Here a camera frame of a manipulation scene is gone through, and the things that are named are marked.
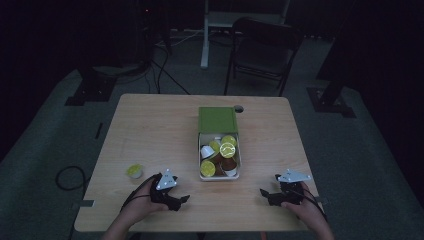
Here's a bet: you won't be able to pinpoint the yellow-green lidded capsule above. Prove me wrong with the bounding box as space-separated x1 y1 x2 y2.
126 163 144 179

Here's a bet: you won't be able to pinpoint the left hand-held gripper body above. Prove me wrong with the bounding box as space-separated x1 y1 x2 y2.
149 168 181 212

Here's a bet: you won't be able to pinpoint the green box sleeve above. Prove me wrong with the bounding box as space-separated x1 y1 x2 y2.
197 106 239 135

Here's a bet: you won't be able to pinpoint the person's left hand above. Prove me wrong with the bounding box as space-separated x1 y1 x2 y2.
123 179 169 224

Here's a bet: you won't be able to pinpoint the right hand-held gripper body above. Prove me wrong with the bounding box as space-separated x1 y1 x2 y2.
274 169 312 205

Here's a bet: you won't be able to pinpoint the black stand with flat base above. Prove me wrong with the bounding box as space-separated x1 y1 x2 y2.
64 64 118 107
306 19 357 119

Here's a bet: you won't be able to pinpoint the black floor cables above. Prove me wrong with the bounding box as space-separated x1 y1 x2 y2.
144 41 192 96

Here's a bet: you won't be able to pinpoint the dark equipment rack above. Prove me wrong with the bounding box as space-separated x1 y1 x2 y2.
131 0 173 69

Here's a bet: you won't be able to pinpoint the white floor cable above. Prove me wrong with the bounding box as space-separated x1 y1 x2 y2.
155 29 205 48

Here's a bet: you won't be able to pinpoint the black folding chair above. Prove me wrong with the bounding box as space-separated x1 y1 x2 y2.
223 17 305 98

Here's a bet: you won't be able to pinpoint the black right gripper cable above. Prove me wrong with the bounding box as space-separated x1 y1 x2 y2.
299 188 329 223

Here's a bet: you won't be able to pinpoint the grey tape strip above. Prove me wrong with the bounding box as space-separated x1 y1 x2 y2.
73 199 96 209

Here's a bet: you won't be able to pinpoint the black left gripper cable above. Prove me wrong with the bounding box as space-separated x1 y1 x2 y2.
54 165 161 240

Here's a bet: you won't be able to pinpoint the pile of mixed coffee capsules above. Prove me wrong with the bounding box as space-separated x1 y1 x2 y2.
199 134 239 178

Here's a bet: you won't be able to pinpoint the white desk frame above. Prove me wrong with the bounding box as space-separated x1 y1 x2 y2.
200 0 291 70

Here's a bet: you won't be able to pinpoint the tray of coffee capsules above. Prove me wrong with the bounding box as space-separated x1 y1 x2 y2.
197 132 242 182

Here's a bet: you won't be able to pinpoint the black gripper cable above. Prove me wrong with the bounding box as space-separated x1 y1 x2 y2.
299 188 329 223
54 165 161 240

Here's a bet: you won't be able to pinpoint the person's right hand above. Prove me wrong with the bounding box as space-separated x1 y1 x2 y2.
281 182 326 229

